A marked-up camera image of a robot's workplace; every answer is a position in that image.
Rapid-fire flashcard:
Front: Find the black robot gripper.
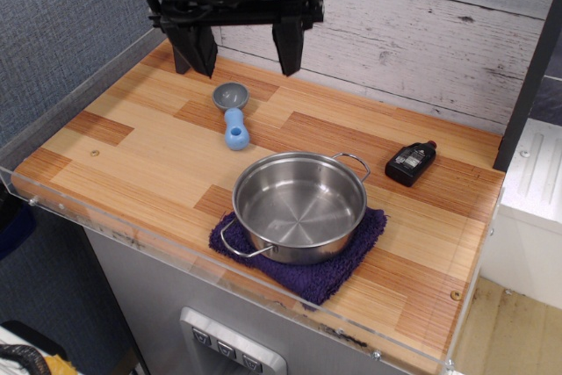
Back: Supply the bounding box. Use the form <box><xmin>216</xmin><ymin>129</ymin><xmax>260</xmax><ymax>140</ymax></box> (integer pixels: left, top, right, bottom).
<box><xmin>146</xmin><ymin>0</ymin><xmax>324</xmax><ymax>77</ymax></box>

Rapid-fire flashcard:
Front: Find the blue grey toy spoon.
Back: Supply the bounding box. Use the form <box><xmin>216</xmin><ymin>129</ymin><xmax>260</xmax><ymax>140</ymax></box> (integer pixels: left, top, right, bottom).
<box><xmin>212</xmin><ymin>82</ymin><xmax>249</xmax><ymax>151</ymax></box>

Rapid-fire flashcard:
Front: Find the stainless steel pot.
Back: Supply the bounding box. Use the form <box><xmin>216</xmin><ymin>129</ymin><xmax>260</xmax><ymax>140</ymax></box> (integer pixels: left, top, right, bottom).
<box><xmin>222</xmin><ymin>151</ymin><xmax>367</xmax><ymax>265</ymax></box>

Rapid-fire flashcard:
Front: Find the small black bottle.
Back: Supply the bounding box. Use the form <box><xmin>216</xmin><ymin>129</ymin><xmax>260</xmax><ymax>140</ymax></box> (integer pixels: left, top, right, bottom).
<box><xmin>385</xmin><ymin>141</ymin><xmax>437</xmax><ymax>187</ymax></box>

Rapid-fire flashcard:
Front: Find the clear acrylic guard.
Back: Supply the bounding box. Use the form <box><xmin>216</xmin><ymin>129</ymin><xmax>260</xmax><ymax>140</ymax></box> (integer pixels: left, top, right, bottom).
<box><xmin>1</xmin><ymin>32</ymin><xmax>504</xmax><ymax>374</ymax></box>

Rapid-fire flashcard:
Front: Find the purple towel cloth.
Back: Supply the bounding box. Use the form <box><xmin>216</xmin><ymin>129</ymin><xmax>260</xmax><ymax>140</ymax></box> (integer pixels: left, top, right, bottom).
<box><xmin>209</xmin><ymin>208</ymin><xmax>387</xmax><ymax>306</ymax></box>

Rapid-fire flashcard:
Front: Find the silver button panel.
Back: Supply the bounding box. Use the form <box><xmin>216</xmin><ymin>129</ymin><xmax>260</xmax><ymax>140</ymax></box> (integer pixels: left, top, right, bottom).
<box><xmin>179</xmin><ymin>306</ymin><xmax>288</xmax><ymax>374</ymax></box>

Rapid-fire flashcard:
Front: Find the white side cabinet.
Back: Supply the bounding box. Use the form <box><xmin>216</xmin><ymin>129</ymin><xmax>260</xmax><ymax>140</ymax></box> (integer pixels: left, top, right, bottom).
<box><xmin>479</xmin><ymin>119</ymin><xmax>561</xmax><ymax>308</ymax></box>

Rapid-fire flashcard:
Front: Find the yellow black object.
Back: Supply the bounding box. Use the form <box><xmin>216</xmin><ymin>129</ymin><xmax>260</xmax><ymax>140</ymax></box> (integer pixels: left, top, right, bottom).
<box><xmin>1</xmin><ymin>344</ymin><xmax>79</xmax><ymax>375</ymax></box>

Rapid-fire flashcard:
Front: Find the dark grey left post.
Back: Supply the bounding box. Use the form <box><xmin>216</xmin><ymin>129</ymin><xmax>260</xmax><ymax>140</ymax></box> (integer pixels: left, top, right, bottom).
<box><xmin>155</xmin><ymin>0</ymin><xmax>216</xmax><ymax>76</ymax></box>

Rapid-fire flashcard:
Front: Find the dark grey post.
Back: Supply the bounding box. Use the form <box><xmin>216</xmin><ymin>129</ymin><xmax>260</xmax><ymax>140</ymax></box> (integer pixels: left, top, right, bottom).
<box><xmin>155</xmin><ymin>0</ymin><xmax>216</xmax><ymax>76</ymax></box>
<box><xmin>492</xmin><ymin>0</ymin><xmax>562</xmax><ymax>171</ymax></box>

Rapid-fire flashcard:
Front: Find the dark grey right post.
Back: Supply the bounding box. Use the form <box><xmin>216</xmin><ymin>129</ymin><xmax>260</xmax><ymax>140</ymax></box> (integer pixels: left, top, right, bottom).
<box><xmin>492</xmin><ymin>0</ymin><xmax>562</xmax><ymax>171</ymax></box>

